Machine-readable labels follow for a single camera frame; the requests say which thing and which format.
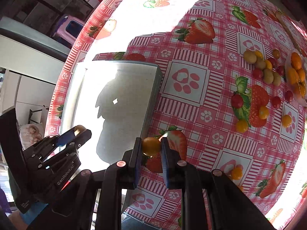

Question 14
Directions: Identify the purple plastic stool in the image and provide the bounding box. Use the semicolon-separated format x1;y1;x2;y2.
50;14;85;48

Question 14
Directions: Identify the green-brown longan fruit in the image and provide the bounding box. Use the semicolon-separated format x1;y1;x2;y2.
243;50;257;64

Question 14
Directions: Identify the glass fruit bowl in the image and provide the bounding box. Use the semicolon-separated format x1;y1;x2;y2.
285;49;306;108

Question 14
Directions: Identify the pink strawberry checkered tablecloth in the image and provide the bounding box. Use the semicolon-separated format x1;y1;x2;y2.
45;0;306;229

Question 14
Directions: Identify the wooden stick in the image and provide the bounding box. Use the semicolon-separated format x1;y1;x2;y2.
275;10;303;55

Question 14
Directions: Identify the yellow cherry tomato on strawberry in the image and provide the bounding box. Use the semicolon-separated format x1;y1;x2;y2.
258;106;269;120

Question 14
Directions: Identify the yellow cherry tomato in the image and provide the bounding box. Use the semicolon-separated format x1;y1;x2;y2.
258;106;269;120
142;137;161;156

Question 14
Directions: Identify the metal rectangular tray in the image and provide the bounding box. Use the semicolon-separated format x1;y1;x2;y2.
60;60;162;172

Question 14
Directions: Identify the red cherry tomato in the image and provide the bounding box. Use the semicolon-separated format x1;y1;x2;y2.
231;94;243;109

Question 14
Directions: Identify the orange mandarin in bowl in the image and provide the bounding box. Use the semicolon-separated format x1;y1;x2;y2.
290;52;302;70

